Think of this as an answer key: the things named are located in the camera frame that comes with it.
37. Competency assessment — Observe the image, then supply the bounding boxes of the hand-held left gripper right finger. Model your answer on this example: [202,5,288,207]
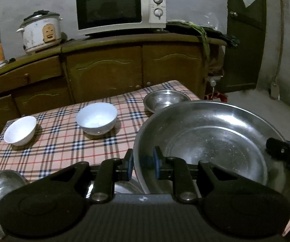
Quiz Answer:
[153,146,252,204]

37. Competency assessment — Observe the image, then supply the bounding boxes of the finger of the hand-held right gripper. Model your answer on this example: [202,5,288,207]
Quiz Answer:
[266,137,290,158]

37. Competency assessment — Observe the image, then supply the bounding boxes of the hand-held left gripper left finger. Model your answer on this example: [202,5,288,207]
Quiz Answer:
[40,148,135,204]

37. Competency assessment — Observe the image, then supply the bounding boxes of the large stainless steel basin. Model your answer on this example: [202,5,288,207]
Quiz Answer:
[133,100,290,208]

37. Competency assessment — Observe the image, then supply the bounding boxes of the small white ceramic bowl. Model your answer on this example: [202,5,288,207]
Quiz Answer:
[4,116,37,147]

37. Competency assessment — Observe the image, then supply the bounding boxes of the large white ceramic bowl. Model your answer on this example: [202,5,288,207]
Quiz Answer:
[76,102,118,136]

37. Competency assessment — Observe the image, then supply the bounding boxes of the small stainless steel bowl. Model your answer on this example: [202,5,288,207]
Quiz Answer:
[143,90,191,114]

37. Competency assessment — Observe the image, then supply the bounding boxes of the plaid tablecloth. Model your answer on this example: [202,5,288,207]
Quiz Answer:
[0,80,290,238]

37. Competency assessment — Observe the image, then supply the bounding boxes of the dark green door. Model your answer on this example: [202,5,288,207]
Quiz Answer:
[217,0,267,94]

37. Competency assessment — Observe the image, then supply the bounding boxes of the wooden kitchen cabinet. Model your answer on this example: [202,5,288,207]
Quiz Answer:
[0,32,228,157]

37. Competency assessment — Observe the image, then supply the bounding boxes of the dark vegetable bundle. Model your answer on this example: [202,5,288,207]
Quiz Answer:
[166,21,240,48]

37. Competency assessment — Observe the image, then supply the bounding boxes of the green leek stalks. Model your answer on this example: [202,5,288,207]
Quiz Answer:
[180,20,211,60]

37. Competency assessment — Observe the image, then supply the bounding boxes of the white microwave oven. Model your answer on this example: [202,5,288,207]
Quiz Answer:
[75,0,167,37]

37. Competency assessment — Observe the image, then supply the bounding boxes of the white rice cooker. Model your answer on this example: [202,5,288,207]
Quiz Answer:
[16,10,63,55]

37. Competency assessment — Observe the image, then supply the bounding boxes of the grey wall box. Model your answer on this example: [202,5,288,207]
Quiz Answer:
[269,83,280,99]

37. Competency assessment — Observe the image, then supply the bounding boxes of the wall pipe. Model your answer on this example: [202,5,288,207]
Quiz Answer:
[273,0,285,84]

